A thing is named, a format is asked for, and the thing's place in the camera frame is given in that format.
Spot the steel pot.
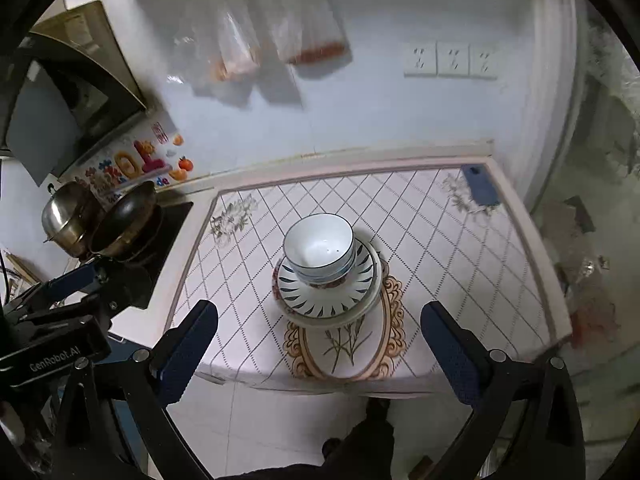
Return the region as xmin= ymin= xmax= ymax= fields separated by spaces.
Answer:
xmin=41 ymin=182 xmax=103 ymax=258

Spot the clear plastic bag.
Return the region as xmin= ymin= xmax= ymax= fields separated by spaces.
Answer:
xmin=270 ymin=0 xmax=348 ymax=66
xmin=200 ymin=0 xmax=263 ymax=83

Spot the steel range hood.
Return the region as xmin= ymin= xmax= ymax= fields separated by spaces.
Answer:
xmin=0 ymin=0 xmax=148 ymax=188

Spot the large white floral bowl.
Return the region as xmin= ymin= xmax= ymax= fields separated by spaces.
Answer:
xmin=271 ymin=255 xmax=388 ymax=328

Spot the blue striped plate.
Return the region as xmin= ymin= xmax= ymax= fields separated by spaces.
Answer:
xmin=276 ymin=242 xmax=379 ymax=317

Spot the person's leg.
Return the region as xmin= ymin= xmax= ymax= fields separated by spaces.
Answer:
xmin=215 ymin=395 xmax=401 ymax=480

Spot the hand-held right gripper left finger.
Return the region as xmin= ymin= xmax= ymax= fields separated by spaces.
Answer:
xmin=52 ymin=300 xmax=219 ymax=480

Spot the pink checked tablecloth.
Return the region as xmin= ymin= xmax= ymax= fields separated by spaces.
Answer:
xmin=167 ymin=155 xmax=573 ymax=396

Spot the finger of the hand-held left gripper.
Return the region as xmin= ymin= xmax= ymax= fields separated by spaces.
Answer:
xmin=46 ymin=264 xmax=110 ymax=306
xmin=2 ymin=294 xmax=103 ymax=333

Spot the glass window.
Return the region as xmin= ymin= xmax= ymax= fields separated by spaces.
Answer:
xmin=525 ymin=0 xmax=640 ymax=461

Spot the white bowl with dark rim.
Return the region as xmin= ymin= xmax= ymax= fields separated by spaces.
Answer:
xmin=283 ymin=213 xmax=356 ymax=281

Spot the blue phone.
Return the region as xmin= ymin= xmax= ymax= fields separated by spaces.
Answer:
xmin=461 ymin=162 xmax=502 ymax=208

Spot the white wall socket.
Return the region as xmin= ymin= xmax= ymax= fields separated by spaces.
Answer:
xmin=436 ymin=42 xmax=471 ymax=78
xmin=404 ymin=42 xmax=438 ymax=78
xmin=469 ymin=44 xmax=499 ymax=80

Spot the colourful wall sticker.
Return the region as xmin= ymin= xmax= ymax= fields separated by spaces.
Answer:
xmin=70 ymin=120 xmax=193 ymax=206

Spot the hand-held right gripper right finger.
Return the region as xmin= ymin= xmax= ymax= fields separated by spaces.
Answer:
xmin=420 ymin=301 xmax=586 ymax=480

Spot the black cooktop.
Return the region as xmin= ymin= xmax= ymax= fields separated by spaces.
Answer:
xmin=87 ymin=200 xmax=195 ymax=311

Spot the dark wok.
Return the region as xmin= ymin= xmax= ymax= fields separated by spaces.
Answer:
xmin=90 ymin=180 xmax=163 ymax=261

